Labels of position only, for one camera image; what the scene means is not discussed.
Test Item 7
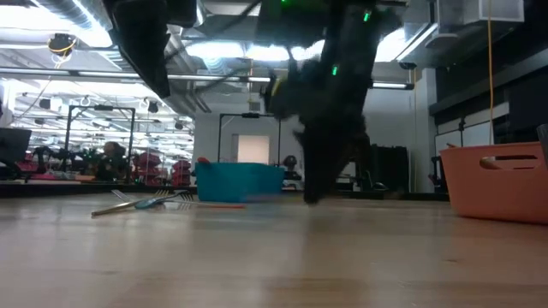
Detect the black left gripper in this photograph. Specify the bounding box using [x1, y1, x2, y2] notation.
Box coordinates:
[102, 0, 198, 99]

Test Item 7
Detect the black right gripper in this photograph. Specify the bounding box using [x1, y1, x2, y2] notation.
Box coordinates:
[263, 59, 372, 204]

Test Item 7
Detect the black fork teal handle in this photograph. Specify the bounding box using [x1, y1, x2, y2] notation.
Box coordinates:
[134, 189, 194, 210]

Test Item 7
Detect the grey plastic bin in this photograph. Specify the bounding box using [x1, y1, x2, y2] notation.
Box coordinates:
[536, 122, 548, 160]

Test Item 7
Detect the black cabinet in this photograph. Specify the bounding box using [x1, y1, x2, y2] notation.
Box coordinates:
[370, 144, 410, 193]

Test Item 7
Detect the long linear ceiling light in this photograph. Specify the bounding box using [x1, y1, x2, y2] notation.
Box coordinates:
[0, 66, 415, 91]

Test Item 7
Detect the blue plastic bin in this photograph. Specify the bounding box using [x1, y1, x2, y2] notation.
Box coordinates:
[195, 161, 287, 204]

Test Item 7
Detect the person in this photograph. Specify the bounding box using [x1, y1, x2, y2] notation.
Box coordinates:
[96, 140, 129, 183]

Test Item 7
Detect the red bin stack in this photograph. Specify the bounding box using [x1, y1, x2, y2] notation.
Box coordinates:
[134, 151, 163, 185]
[170, 159, 193, 187]

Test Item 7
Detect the orange plastic bin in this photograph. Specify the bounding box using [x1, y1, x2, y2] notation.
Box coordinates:
[439, 141, 548, 226]

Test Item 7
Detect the black monitor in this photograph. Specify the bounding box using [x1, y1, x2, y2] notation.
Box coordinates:
[0, 127, 33, 166]

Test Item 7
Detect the ceiling cable reel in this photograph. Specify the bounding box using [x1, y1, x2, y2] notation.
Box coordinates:
[47, 33, 79, 57]

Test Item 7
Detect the black background rig frame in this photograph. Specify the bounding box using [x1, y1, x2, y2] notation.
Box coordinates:
[217, 112, 283, 163]
[63, 104, 137, 172]

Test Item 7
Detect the black metal rig frame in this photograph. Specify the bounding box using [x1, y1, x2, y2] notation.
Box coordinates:
[0, 182, 450, 201]

